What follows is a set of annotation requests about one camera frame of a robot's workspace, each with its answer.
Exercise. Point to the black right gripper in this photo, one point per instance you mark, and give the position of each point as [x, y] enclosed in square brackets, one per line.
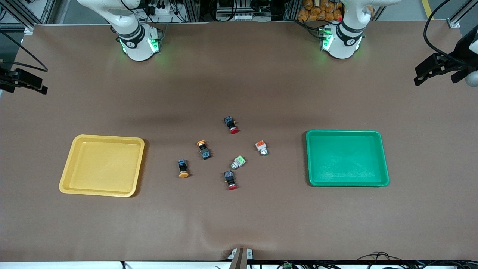
[8, 79]

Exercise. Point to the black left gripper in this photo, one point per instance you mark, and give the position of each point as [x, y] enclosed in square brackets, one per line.
[460, 59]

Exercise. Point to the yellow mushroom push button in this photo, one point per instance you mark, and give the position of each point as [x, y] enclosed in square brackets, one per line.
[204, 153]
[182, 166]

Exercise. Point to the orange square push button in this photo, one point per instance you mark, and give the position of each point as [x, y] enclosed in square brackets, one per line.
[260, 145]

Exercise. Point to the green square push button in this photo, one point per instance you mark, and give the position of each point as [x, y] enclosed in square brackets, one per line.
[239, 161]

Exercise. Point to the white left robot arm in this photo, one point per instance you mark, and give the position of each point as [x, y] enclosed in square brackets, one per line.
[341, 41]

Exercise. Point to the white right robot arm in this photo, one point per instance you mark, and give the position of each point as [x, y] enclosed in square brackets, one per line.
[136, 41]

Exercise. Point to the yellow plastic tray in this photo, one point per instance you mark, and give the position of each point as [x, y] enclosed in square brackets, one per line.
[101, 166]

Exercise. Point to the green plastic tray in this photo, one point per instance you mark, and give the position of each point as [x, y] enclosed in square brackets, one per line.
[347, 158]

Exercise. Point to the pile of orange objects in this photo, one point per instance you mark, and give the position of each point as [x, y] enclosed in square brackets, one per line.
[310, 13]

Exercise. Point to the power strip with black plugs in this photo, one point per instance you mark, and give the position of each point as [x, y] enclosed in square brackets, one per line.
[164, 13]

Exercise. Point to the brown table mat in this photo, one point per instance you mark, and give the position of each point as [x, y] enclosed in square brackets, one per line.
[239, 74]

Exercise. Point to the white power strip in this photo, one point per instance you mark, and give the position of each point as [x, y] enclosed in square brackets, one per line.
[244, 16]

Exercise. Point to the red mushroom push button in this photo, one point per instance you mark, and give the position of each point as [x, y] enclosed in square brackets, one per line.
[231, 125]
[230, 177]

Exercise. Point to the aluminium frame profile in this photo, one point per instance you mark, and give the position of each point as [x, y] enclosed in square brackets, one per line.
[30, 29]
[453, 23]

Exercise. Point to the aluminium frame post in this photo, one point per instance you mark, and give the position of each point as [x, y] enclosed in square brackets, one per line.
[291, 9]
[192, 11]

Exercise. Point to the front camera mount bracket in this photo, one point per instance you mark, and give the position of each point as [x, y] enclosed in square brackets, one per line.
[239, 259]

